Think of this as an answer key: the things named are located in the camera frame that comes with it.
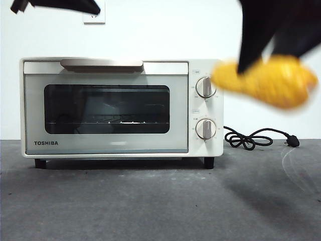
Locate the white wall socket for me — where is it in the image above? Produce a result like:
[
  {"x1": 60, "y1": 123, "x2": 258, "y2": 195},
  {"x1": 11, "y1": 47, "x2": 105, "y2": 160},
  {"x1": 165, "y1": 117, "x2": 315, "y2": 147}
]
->
[{"x1": 83, "y1": 10, "x2": 106, "y2": 25}]

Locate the yellow corn cob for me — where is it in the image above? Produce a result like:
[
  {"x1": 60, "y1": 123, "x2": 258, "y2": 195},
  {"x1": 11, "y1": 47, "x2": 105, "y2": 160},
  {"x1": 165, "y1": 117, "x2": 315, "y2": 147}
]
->
[{"x1": 212, "y1": 55, "x2": 319, "y2": 110}]

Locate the glass oven door with handle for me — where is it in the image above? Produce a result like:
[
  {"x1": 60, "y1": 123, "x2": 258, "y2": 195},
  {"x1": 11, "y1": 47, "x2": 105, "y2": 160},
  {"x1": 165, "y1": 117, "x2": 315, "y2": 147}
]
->
[{"x1": 23, "y1": 59, "x2": 189, "y2": 154}]

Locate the black power cable with plug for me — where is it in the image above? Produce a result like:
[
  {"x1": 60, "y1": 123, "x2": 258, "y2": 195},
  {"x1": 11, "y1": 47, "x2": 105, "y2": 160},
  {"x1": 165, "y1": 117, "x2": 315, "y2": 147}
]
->
[{"x1": 223, "y1": 126, "x2": 300, "y2": 151}]

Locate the cream oven knob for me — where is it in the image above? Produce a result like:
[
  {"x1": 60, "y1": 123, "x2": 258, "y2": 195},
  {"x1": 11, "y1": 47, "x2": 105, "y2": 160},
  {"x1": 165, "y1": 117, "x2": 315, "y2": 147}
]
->
[
  {"x1": 195, "y1": 77, "x2": 217, "y2": 98},
  {"x1": 195, "y1": 119, "x2": 217, "y2": 140}
]

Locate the metal wire oven rack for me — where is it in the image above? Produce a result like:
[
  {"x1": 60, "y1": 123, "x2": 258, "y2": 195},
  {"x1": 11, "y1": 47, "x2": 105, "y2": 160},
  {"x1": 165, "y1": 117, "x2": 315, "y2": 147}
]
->
[{"x1": 47, "y1": 114, "x2": 169, "y2": 126}]

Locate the cream Toshiba toaster oven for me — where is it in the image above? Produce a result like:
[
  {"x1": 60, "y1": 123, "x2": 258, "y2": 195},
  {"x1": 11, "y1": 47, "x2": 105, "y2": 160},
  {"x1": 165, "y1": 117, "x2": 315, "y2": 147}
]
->
[{"x1": 20, "y1": 57, "x2": 224, "y2": 169}]

